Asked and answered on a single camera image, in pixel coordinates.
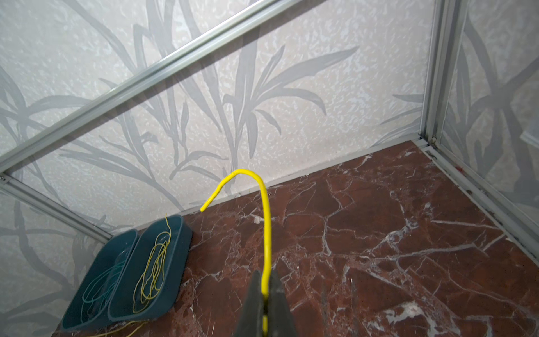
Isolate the green coiled cable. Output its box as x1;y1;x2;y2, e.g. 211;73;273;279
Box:
79;248;129;322

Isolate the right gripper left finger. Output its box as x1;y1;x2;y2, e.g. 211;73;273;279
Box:
234;270;264;337

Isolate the teal plastic bin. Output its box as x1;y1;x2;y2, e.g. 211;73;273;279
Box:
60;229;138;332
108;215;192;322

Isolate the yellow cable bundle in bin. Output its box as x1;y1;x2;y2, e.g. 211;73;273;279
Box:
132;214;173;315

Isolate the right teal plastic bin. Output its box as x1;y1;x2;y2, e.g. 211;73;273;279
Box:
108;215;192;322

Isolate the aluminium frame rail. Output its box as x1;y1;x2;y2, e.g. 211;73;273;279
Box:
1;1;538;254

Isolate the left teal plastic bin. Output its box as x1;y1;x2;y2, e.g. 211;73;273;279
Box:
60;229;138;332

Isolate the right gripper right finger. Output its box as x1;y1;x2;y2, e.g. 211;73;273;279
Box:
268;270;298;337

